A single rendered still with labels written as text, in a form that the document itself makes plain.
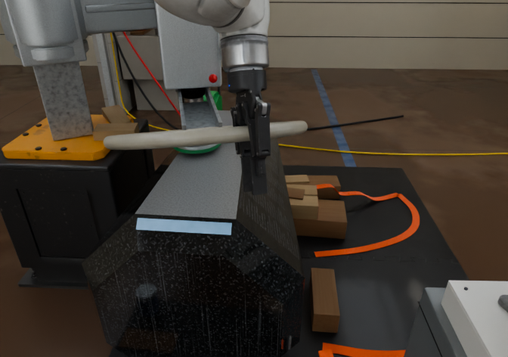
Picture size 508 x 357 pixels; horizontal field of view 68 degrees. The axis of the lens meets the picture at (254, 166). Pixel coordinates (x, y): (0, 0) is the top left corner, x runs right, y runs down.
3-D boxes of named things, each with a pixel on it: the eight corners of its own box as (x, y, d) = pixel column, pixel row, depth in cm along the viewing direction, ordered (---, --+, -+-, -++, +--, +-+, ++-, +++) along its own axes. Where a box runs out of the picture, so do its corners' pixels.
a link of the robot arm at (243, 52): (255, 45, 78) (256, 75, 79) (213, 45, 74) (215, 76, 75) (277, 35, 70) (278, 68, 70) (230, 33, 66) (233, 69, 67)
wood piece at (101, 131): (94, 141, 185) (92, 131, 183) (99, 132, 194) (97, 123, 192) (135, 139, 186) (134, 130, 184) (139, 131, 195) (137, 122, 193)
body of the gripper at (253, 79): (274, 67, 70) (277, 117, 71) (254, 73, 78) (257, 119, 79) (236, 67, 67) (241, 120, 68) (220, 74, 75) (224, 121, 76)
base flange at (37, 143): (-2, 158, 177) (-5, 149, 175) (53, 119, 220) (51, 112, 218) (101, 161, 175) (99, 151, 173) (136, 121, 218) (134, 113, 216)
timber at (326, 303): (337, 333, 178) (340, 315, 172) (311, 331, 179) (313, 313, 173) (331, 285, 204) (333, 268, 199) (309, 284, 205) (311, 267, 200)
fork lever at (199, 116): (168, 82, 175) (167, 72, 173) (210, 80, 178) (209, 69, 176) (171, 141, 115) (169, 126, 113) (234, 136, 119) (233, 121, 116)
